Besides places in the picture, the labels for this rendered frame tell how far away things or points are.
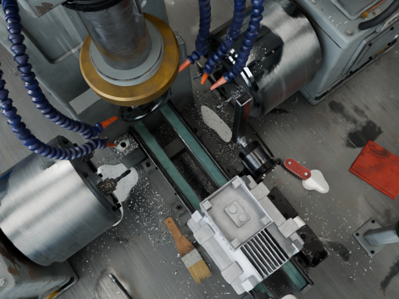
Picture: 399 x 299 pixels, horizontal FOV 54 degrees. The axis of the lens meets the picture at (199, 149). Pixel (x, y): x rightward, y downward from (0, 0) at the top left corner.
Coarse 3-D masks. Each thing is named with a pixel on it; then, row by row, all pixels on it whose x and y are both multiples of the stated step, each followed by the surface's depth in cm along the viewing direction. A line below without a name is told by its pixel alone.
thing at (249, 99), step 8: (240, 96) 75; (248, 96) 75; (240, 104) 75; (248, 104) 77; (240, 112) 78; (248, 112) 81; (240, 120) 83; (240, 128) 88; (232, 136) 96; (240, 136) 95
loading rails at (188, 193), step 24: (168, 120) 110; (144, 144) 108; (168, 144) 116; (192, 144) 108; (144, 168) 117; (168, 168) 106; (216, 168) 106; (192, 192) 104; (288, 264) 98; (264, 288) 97
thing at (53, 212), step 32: (32, 160) 85; (64, 160) 83; (0, 192) 82; (32, 192) 81; (64, 192) 81; (96, 192) 84; (0, 224) 81; (32, 224) 80; (64, 224) 82; (96, 224) 86; (32, 256) 83; (64, 256) 88
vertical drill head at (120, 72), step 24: (96, 24) 54; (120, 24) 55; (144, 24) 61; (96, 48) 68; (120, 48) 60; (144, 48) 64; (168, 48) 69; (96, 72) 69; (120, 72) 66; (144, 72) 66; (168, 72) 68; (120, 96) 67; (144, 96) 67
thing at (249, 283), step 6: (246, 180) 87; (198, 210) 86; (192, 216) 86; (198, 216) 85; (204, 216) 86; (294, 240) 84; (288, 246) 83; (294, 246) 82; (300, 246) 83; (294, 252) 82; (252, 276) 82; (246, 282) 81; (252, 282) 81; (246, 288) 81; (252, 288) 81
